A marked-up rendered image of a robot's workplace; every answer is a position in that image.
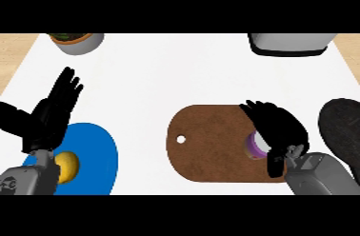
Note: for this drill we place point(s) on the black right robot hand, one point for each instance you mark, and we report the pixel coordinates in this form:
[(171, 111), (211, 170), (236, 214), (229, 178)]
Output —
[(280, 128)]

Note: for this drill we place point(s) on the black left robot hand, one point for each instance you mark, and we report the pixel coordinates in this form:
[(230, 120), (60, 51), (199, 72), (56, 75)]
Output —
[(52, 119)]

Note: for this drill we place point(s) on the purple and white can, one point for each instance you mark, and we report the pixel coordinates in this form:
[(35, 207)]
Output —
[(257, 148)]

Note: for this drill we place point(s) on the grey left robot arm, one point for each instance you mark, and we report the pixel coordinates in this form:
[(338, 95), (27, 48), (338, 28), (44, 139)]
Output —
[(28, 178)]

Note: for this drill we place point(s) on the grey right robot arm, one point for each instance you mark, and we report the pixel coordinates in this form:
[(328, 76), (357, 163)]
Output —
[(319, 174)]

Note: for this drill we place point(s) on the dark round pan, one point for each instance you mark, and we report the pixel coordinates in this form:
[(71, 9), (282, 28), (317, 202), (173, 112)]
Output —
[(344, 132)]

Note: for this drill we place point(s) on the brown wooden cutting board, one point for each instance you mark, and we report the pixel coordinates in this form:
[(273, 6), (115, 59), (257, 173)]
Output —
[(211, 143)]

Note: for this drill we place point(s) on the blue round plate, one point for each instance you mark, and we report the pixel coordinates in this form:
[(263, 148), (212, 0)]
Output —
[(91, 159)]

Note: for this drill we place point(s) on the yellow fruit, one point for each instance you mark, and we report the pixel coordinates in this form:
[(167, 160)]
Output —
[(68, 167)]

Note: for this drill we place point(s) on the grey plant pot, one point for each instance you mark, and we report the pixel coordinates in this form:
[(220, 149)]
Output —
[(77, 42)]

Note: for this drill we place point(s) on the grey and black appliance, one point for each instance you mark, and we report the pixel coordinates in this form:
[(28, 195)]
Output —
[(291, 43)]

